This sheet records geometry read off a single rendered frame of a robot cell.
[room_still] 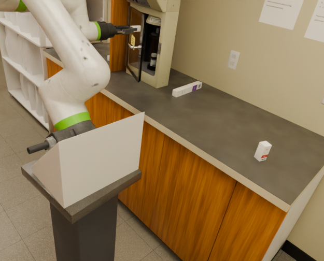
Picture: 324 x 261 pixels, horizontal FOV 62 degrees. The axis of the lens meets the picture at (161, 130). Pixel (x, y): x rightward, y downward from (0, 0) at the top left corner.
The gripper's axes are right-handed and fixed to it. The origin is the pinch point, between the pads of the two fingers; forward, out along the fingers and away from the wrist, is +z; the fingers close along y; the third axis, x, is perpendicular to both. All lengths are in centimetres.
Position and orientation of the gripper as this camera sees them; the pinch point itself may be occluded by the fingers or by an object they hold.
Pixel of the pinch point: (135, 28)
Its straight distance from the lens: 164.4
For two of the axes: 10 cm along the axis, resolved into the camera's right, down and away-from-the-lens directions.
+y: -7.0, -4.5, 5.6
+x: -1.3, 8.4, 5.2
